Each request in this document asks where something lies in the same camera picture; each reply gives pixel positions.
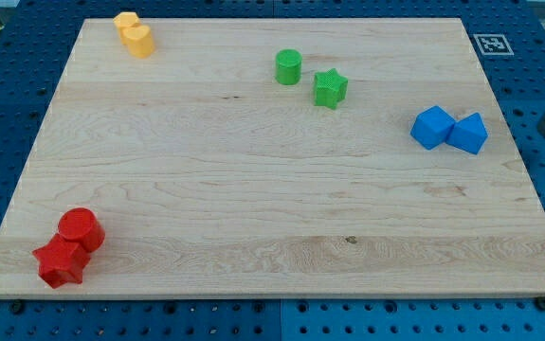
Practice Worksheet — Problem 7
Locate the blue cube block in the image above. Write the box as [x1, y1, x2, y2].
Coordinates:
[410, 105, 456, 150]

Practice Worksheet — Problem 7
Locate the blue triangle block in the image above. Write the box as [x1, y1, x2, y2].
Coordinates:
[446, 113, 488, 154]

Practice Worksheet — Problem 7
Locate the wooden board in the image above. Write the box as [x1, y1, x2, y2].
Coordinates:
[0, 18, 545, 300]

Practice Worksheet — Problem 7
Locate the green star block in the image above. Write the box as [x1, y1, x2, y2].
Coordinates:
[314, 68, 349, 110]

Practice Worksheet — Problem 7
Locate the green cylinder block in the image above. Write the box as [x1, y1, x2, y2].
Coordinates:
[275, 49, 302, 85]

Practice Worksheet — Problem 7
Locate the yellow heart block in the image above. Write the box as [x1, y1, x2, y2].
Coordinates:
[122, 25, 155, 59]

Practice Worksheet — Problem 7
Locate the red cylinder block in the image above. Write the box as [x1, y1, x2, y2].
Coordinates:
[58, 207, 105, 253]

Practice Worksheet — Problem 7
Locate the yellow pentagon block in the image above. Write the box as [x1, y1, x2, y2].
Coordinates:
[113, 11, 140, 45]

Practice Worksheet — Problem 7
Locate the red star block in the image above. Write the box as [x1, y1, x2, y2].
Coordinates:
[32, 234, 91, 289]

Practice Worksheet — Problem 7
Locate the white fiducial marker tag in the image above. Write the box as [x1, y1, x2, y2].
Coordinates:
[473, 33, 514, 56]

